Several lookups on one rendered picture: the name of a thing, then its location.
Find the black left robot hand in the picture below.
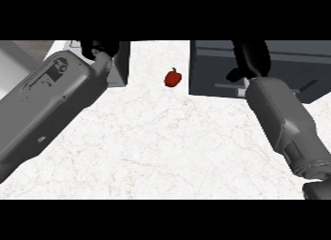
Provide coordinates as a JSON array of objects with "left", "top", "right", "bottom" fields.
[{"left": 79, "top": 39, "right": 122, "bottom": 62}]

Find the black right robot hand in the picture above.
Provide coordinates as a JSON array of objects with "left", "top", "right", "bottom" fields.
[{"left": 225, "top": 39, "right": 272, "bottom": 83}]

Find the dark grey drawer cabinet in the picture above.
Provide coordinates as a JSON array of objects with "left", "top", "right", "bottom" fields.
[{"left": 188, "top": 39, "right": 331, "bottom": 105}]

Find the red bell pepper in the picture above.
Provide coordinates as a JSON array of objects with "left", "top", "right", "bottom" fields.
[{"left": 165, "top": 67, "right": 184, "bottom": 89}]

